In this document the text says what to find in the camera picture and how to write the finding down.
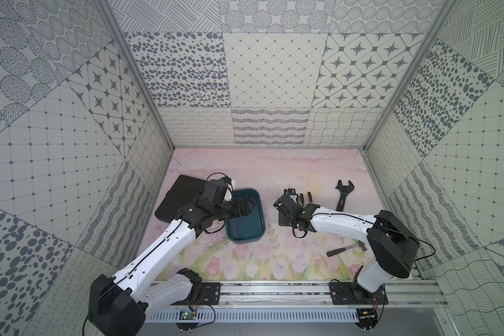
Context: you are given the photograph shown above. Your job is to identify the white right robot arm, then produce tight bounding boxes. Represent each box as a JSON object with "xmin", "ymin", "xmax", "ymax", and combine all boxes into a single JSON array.
[{"xmin": 274, "ymin": 195, "xmax": 420, "ymax": 294}]

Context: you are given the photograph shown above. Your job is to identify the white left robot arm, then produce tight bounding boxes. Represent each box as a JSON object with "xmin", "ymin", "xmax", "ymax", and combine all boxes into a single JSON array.
[{"xmin": 85, "ymin": 177, "xmax": 256, "ymax": 335}]

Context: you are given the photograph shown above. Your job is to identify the teal plastic storage box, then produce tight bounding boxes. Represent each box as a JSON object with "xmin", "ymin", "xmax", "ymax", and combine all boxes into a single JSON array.
[{"xmin": 225, "ymin": 188, "xmax": 266, "ymax": 244}]

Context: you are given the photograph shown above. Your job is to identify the black adjustable wrench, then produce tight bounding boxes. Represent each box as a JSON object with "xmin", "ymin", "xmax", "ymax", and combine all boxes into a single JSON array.
[{"xmin": 335, "ymin": 180, "xmax": 355, "ymax": 212}]

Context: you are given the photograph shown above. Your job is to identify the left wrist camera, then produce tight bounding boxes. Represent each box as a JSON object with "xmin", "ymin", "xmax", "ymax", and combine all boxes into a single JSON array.
[{"xmin": 220, "ymin": 176, "xmax": 234, "ymax": 191}]

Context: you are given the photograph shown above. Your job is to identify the hammer with black handle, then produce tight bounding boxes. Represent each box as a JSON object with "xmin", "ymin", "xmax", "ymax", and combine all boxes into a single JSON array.
[{"xmin": 326, "ymin": 240, "xmax": 368, "ymax": 257}]

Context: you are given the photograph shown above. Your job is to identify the aluminium mounting rail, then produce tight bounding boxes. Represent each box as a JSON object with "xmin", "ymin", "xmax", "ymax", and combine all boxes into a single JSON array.
[{"xmin": 212, "ymin": 279, "xmax": 447, "ymax": 308}]

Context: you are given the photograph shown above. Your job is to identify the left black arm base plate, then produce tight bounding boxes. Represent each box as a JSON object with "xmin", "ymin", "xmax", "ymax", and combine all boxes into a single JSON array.
[{"xmin": 172, "ymin": 282, "xmax": 221, "ymax": 306}]

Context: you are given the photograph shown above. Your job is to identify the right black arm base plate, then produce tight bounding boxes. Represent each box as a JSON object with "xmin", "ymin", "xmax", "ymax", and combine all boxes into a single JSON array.
[{"xmin": 328, "ymin": 281, "xmax": 389, "ymax": 305}]

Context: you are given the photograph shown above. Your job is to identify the white slotted cable duct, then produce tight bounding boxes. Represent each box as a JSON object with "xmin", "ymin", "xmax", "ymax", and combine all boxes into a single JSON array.
[{"xmin": 146, "ymin": 307, "xmax": 358, "ymax": 323}]

